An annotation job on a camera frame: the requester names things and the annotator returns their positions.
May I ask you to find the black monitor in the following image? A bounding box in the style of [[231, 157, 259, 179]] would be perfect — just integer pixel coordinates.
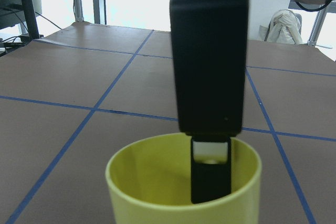
[[1, 0, 42, 39]]

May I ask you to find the yellow plastic cup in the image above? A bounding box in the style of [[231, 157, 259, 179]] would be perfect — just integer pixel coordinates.
[[105, 133, 262, 223]]

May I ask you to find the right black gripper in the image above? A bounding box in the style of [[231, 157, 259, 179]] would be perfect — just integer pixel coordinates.
[[170, 0, 248, 204]]

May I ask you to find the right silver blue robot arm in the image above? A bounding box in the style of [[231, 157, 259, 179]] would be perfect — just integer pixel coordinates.
[[170, 0, 332, 204]]

